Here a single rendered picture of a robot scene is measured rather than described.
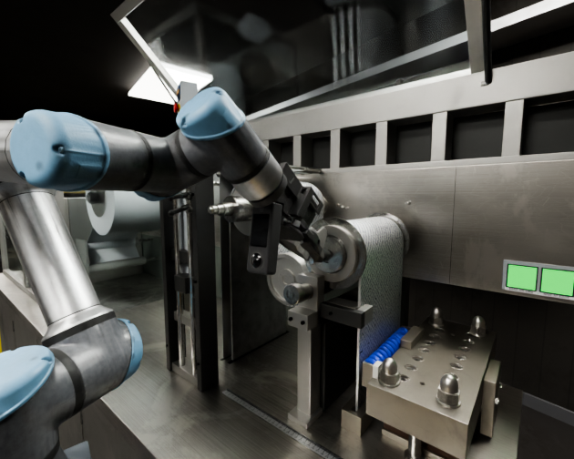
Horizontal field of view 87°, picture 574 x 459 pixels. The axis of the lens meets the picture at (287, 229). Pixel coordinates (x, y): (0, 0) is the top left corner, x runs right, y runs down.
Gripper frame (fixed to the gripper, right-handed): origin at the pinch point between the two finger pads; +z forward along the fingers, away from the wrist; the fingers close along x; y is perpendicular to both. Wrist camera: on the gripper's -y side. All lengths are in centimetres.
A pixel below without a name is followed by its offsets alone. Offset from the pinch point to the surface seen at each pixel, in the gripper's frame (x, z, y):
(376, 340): -8.1, 22.1, -6.2
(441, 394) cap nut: -23.5, 14.5, -13.3
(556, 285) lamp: -38, 31, 18
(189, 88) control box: 50, -24, 39
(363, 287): -8.1, 7.9, -0.3
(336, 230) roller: -3.3, -1.4, 6.5
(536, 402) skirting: -42, 225, 32
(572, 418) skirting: -59, 222, 29
